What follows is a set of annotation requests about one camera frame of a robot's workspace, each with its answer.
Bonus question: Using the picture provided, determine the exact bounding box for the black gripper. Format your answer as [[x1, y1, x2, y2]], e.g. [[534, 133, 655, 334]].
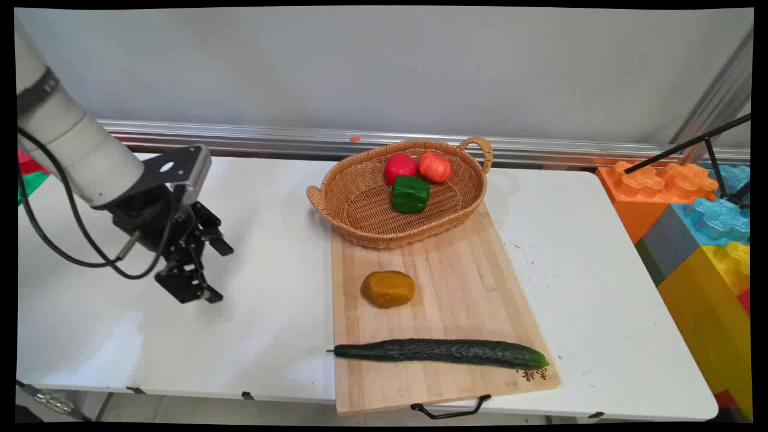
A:
[[108, 185, 235, 305]]

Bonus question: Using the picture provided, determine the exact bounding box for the long green cucumber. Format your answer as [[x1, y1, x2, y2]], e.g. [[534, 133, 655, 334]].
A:
[[326, 339, 550, 370]]

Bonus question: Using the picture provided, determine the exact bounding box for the woven wicker basket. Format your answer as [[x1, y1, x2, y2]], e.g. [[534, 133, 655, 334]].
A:
[[307, 136, 494, 250]]

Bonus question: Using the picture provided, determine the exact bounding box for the green giant building block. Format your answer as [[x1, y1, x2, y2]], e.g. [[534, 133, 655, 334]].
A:
[[17, 171, 52, 206]]

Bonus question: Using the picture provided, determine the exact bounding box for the red giant building block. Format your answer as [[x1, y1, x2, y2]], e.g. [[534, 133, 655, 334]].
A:
[[17, 149, 52, 177]]

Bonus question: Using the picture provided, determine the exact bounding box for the brown toy potato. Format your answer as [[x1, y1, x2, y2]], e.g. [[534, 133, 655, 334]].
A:
[[361, 271, 416, 309]]

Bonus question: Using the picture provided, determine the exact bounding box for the red toy pepper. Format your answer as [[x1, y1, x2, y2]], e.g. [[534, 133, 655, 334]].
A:
[[384, 154, 418, 187]]

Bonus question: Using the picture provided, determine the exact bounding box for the green toy bell pepper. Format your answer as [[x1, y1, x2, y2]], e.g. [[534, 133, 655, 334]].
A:
[[391, 175, 431, 214]]

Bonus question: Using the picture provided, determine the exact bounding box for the orange toy tomato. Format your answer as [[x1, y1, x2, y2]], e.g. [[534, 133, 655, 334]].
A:
[[418, 151, 452, 184]]

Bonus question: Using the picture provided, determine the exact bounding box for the wooden cutting board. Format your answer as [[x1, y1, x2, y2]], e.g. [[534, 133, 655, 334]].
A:
[[331, 201, 562, 419]]

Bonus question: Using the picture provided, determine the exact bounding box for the orange giant building block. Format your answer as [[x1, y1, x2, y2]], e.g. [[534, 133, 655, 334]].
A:
[[595, 160, 719, 244]]

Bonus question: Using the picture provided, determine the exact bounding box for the grey giant building block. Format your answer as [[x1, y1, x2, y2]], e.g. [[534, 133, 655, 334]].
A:
[[635, 204, 700, 287]]

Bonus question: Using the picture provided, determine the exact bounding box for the black tripod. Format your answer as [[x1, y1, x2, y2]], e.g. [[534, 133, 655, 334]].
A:
[[624, 113, 752, 209]]

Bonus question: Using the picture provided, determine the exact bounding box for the yellow giant building block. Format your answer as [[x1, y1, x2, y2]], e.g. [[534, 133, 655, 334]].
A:
[[657, 240, 754, 419]]

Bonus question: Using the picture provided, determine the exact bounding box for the blue giant building block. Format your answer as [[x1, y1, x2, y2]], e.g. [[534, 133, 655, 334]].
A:
[[672, 163, 752, 247]]

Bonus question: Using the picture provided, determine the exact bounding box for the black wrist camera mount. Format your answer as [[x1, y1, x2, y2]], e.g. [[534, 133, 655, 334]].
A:
[[123, 144, 212, 208]]

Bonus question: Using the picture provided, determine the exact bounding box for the thick black camera cable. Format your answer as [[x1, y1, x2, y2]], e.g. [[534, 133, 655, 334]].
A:
[[17, 128, 184, 281]]

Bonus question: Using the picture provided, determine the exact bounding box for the aluminium frame rail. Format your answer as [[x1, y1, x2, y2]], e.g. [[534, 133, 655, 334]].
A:
[[98, 119, 752, 170]]

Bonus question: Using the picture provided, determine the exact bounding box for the black cable with inline connector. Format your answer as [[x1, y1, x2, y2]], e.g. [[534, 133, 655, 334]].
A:
[[16, 379, 92, 422]]

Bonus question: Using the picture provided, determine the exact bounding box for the black strap on arm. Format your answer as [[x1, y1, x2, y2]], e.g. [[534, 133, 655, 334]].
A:
[[16, 66, 61, 118]]

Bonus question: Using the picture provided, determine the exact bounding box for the aluminium frame post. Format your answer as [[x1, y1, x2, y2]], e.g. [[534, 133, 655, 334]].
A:
[[669, 29, 754, 163]]

